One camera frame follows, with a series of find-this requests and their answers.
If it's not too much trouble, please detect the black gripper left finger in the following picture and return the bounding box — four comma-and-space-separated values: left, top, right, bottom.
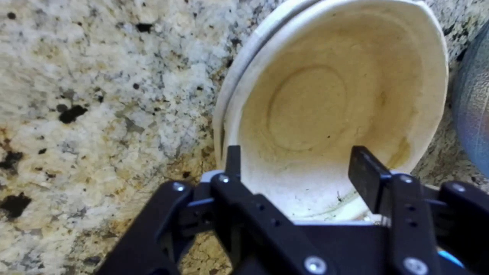
96, 144, 332, 275

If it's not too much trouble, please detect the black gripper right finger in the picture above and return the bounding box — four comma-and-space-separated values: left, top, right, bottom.
346, 146, 489, 275

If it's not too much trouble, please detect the beige ceramic bowl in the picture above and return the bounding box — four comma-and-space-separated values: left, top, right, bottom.
221, 0, 450, 227

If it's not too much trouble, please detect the beige paper bowl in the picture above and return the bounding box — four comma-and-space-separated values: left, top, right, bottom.
210, 0, 311, 187

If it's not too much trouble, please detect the clear glass fruit bowl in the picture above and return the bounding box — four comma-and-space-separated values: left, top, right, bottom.
449, 22, 489, 181

